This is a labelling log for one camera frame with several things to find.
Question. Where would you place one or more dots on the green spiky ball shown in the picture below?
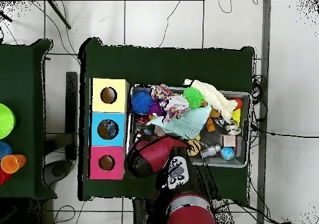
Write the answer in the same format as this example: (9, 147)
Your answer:
(194, 97)

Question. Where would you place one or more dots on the pale yellow cloth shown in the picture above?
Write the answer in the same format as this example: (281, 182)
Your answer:
(214, 96)

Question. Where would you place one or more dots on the orange round object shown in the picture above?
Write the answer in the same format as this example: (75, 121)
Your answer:
(12, 163)

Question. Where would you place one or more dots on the wooden box with three holes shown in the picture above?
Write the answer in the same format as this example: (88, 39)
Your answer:
(107, 109)

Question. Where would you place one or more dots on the mint green cloth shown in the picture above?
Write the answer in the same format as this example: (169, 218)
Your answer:
(187, 124)

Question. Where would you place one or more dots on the red round object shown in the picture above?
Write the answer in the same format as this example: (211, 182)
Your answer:
(4, 177)

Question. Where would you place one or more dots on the green bowl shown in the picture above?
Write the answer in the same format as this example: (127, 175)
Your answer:
(5, 120)

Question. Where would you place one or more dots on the round silver tin can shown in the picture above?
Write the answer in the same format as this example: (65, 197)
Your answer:
(233, 128)

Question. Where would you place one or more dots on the purple spiky ball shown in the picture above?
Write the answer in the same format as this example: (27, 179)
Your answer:
(155, 109)

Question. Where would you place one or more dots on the blue spiky ball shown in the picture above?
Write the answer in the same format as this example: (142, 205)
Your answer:
(142, 102)

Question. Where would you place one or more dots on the shallow clear mesh bin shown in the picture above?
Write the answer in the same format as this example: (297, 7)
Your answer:
(241, 159)

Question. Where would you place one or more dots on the small blue cup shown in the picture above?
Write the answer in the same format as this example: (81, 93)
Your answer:
(5, 149)

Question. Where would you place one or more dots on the tan round bun toy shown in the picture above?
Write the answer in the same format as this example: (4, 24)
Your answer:
(194, 146)

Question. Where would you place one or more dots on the side table with green cloth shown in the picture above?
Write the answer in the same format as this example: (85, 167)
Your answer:
(32, 84)

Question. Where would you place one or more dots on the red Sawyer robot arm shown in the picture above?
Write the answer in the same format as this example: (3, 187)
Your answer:
(159, 156)

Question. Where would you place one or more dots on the small blue globe ball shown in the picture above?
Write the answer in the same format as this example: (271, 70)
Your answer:
(228, 153)

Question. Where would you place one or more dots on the orange bear toy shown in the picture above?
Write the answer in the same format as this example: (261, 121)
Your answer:
(213, 120)

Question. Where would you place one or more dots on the small red ball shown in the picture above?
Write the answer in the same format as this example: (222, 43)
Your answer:
(238, 102)

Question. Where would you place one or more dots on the colourful patterned cloth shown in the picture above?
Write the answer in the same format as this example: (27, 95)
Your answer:
(176, 106)
(160, 91)

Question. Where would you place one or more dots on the small wooden cube block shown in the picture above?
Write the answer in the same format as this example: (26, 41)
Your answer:
(229, 140)

